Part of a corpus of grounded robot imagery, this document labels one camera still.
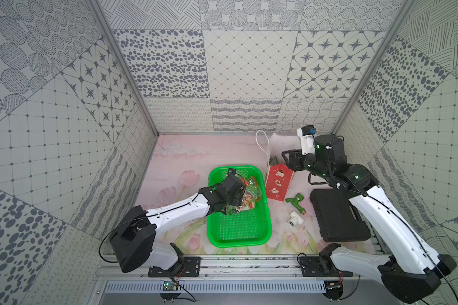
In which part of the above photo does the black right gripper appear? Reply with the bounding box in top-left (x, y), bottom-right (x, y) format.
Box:
top-left (282, 149), bottom-right (332, 181)

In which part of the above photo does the white and red paper bag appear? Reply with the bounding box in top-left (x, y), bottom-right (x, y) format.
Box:
top-left (255, 130), bottom-right (310, 202)

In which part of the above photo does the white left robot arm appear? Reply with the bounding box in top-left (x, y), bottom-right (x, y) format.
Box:
top-left (106, 172), bottom-right (246, 277)

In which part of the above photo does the white pipe elbow fitting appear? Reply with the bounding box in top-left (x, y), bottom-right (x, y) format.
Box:
top-left (288, 211), bottom-right (304, 226)

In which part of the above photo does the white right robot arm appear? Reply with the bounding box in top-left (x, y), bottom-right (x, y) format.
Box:
top-left (282, 125), bottom-right (457, 304)

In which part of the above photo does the red orange condiment packet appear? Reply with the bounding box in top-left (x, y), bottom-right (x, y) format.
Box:
top-left (236, 191), bottom-right (256, 212)

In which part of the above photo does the green red condiment packet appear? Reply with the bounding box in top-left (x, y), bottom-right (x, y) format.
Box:
top-left (240, 176), bottom-right (262, 202)

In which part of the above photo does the green plastic basket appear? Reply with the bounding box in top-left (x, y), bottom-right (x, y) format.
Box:
top-left (207, 165), bottom-right (272, 248)

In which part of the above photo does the green plastic faucet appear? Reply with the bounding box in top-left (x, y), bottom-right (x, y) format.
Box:
top-left (285, 193), bottom-right (307, 215)

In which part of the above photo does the black plastic tool case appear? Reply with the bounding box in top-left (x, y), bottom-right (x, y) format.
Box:
top-left (310, 189), bottom-right (371, 243)

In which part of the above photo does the small green circuit board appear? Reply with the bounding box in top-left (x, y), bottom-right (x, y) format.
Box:
top-left (162, 281), bottom-right (178, 292)

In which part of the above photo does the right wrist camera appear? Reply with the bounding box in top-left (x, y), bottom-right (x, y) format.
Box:
top-left (297, 125), bottom-right (316, 155)

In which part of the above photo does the aluminium mounting rail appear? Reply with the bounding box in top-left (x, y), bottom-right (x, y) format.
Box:
top-left (93, 253), bottom-right (402, 281)

